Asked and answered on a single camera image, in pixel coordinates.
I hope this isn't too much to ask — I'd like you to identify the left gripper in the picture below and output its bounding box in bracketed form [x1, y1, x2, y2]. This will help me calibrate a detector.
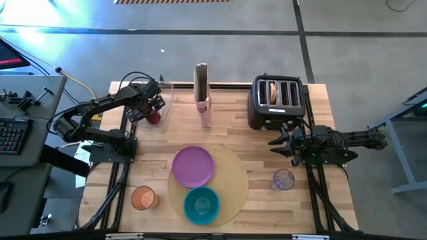
[125, 94, 167, 123]

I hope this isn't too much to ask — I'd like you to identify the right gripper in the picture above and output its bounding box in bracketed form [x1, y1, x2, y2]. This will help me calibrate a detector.
[267, 127, 307, 168]

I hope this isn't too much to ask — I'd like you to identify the small red round object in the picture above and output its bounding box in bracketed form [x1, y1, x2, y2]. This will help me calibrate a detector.
[145, 107, 162, 125]

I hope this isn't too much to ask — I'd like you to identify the pink strawberry yogurt cereal box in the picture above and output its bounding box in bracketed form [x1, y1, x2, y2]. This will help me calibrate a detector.
[193, 62, 214, 129]

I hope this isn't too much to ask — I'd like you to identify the clear plastic container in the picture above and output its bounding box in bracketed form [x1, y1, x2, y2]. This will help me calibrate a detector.
[133, 79, 175, 130]

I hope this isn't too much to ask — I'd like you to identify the black four-slot toaster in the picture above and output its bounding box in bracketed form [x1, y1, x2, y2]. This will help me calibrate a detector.
[247, 74, 308, 132]

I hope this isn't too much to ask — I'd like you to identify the clear drinking glass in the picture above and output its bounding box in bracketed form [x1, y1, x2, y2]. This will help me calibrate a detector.
[269, 167, 297, 192]

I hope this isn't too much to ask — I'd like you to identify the brown bagel half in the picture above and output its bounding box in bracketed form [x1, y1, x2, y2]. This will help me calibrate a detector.
[268, 81, 278, 105]

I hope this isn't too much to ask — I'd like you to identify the round yellow woven placemat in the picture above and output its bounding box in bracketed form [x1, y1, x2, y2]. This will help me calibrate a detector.
[167, 143, 250, 229]

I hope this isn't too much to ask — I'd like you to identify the purple plate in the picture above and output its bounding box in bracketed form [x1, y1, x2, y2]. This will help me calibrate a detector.
[171, 145, 216, 189]

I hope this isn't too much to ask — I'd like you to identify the orange faceted plastic cup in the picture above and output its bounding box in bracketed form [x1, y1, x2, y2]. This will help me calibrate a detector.
[129, 185, 161, 212]

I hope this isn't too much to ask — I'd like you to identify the white paper sheet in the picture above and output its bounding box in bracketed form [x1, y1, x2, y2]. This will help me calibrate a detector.
[73, 139, 98, 189]

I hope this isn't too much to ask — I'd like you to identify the black flat bar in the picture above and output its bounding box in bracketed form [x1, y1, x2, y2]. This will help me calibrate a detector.
[39, 144, 91, 178]

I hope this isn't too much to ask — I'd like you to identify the teal bowl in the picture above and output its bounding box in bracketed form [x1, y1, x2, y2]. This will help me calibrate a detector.
[182, 185, 222, 226]

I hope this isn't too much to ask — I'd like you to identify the black backlit keyboard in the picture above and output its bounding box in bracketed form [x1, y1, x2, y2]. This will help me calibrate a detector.
[0, 117, 35, 157]

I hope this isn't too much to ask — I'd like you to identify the gray desk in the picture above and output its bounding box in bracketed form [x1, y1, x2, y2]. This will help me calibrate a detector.
[0, 74, 68, 236]

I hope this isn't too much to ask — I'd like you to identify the black device with green light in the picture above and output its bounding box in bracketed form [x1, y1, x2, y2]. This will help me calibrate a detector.
[413, 101, 427, 118]

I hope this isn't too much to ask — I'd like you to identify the black computer monitor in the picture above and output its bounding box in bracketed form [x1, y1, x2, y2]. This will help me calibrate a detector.
[0, 37, 31, 71]

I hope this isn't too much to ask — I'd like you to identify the small silver metal fitting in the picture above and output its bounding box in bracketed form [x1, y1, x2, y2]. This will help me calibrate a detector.
[39, 213, 53, 228]

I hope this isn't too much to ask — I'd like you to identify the black computer mouse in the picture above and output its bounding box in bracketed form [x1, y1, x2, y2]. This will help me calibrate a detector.
[0, 181, 13, 215]

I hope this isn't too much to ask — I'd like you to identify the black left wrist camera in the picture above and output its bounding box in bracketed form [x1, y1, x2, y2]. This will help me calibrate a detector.
[141, 79, 163, 98]

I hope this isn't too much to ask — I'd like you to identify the yellow cable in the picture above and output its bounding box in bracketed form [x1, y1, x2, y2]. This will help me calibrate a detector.
[54, 67, 103, 122]

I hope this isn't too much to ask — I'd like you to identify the black aluminium table frame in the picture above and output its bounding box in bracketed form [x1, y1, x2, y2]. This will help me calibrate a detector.
[78, 81, 360, 235]

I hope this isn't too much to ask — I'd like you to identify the silver bracket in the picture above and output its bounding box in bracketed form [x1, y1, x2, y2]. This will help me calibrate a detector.
[291, 233, 332, 240]
[104, 233, 145, 240]

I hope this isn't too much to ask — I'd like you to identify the gray metal table frame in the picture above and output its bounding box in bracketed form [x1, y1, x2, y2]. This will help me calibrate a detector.
[367, 87, 427, 196]

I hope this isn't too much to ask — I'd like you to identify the black clamp with metal handle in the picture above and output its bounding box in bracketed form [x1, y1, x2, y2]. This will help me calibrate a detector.
[16, 86, 55, 113]

